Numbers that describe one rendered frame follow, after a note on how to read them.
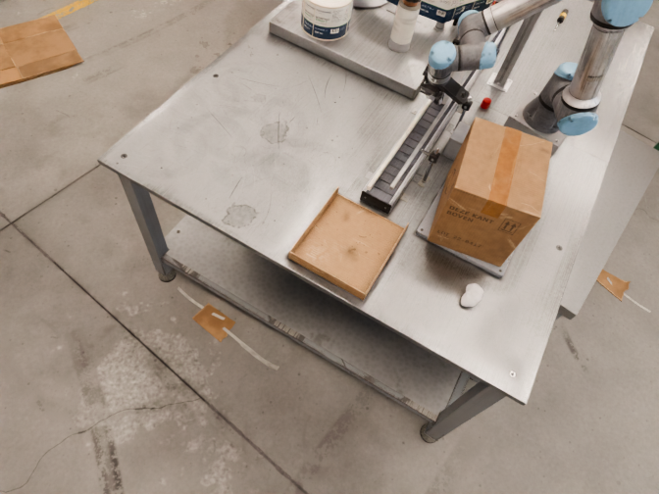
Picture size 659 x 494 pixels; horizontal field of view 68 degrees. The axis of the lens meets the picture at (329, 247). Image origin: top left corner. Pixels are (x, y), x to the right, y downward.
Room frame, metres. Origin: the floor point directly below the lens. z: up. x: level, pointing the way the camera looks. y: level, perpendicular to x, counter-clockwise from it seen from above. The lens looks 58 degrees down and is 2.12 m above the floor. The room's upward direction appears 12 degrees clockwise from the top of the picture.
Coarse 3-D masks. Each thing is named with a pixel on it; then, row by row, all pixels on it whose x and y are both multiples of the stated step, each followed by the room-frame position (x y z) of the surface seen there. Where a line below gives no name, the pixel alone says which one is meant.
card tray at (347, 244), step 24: (336, 192) 1.01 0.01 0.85; (336, 216) 0.93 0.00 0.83; (360, 216) 0.95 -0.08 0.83; (312, 240) 0.82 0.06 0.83; (336, 240) 0.84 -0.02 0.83; (360, 240) 0.85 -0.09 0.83; (384, 240) 0.87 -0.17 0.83; (312, 264) 0.71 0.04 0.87; (336, 264) 0.75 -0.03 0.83; (360, 264) 0.77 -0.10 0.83; (384, 264) 0.78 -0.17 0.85; (360, 288) 0.69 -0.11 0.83
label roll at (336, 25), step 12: (312, 0) 1.75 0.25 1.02; (324, 0) 1.77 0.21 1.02; (336, 0) 1.78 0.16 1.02; (348, 0) 1.80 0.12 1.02; (312, 12) 1.74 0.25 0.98; (324, 12) 1.73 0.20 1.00; (336, 12) 1.74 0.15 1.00; (348, 12) 1.79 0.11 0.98; (312, 24) 1.74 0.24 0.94; (324, 24) 1.73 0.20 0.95; (336, 24) 1.75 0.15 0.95; (348, 24) 1.81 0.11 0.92; (312, 36) 1.74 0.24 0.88; (324, 36) 1.73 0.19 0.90; (336, 36) 1.75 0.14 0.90
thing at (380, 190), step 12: (432, 108) 1.47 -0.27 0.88; (420, 120) 1.39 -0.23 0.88; (432, 120) 1.41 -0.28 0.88; (420, 132) 1.33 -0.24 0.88; (432, 132) 1.34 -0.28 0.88; (408, 144) 1.26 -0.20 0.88; (396, 156) 1.19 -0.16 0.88; (408, 156) 1.20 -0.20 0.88; (396, 168) 1.14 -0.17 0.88; (408, 168) 1.15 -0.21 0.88; (384, 180) 1.07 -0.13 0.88; (372, 192) 1.01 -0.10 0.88; (384, 192) 1.03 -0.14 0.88
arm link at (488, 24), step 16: (512, 0) 1.46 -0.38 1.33; (528, 0) 1.44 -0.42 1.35; (544, 0) 1.44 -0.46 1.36; (560, 0) 1.45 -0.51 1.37; (464, 16) 1.48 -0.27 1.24; (480, 16) 1.45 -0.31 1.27; (496, 16) 1.43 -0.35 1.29; (512, 16) 1.43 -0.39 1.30; (528, 16) 1.44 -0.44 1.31; (464, 32) 1.41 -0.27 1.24
